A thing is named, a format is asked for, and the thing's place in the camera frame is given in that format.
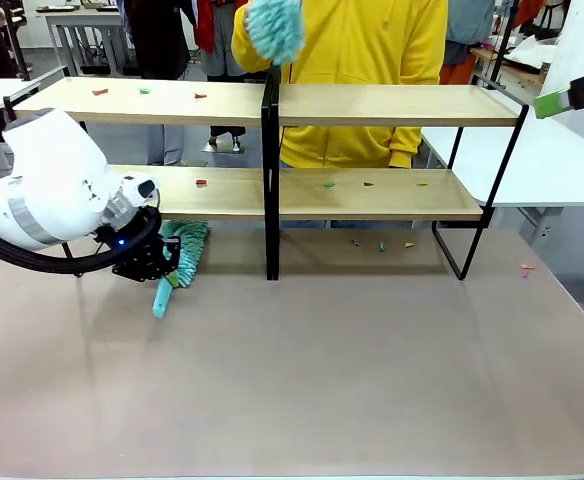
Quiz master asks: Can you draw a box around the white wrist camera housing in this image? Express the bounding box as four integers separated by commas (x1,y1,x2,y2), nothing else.
120,172,161,207

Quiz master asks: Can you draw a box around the orange cloth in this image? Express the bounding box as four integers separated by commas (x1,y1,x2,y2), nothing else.
513,0,547,29

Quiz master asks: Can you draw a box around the person in yellow hoodie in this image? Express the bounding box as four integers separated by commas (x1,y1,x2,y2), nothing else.
230,0,450,170

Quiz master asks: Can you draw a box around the person in red jacket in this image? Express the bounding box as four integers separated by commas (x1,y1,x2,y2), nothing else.
191,0,249,152

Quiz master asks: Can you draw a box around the person in dark clothes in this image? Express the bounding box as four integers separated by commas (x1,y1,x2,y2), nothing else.
121,0,193,166

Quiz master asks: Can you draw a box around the person in blue-grey clothes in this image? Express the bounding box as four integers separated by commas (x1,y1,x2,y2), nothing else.
439,0,498,86

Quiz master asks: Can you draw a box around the grey background desk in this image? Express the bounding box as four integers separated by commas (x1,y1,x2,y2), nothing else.
35,3,133,77

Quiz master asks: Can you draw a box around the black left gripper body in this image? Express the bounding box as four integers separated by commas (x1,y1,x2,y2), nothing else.
102,207,166,284

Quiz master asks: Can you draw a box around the black pole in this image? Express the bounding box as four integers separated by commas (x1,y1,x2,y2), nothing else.
488,0,519,87

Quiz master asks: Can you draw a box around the person's left forearm yellow sleeve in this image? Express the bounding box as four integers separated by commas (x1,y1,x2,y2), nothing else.
388,127,423,170

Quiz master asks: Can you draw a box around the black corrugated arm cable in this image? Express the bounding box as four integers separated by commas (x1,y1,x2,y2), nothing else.
0,207,166,279

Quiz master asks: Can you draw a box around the teal microfiber duster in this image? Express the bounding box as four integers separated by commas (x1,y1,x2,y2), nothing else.
244,0,307,67
151,218,212,319

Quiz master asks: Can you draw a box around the large white table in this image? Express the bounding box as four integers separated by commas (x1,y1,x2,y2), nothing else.
420,115,584,246

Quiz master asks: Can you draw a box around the wooden shelf unit black frame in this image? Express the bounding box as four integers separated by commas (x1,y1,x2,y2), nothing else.
269,74,531,282
2,73,274,281

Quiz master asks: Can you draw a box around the background table with papers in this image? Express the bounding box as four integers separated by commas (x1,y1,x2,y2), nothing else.
470,29,563,94

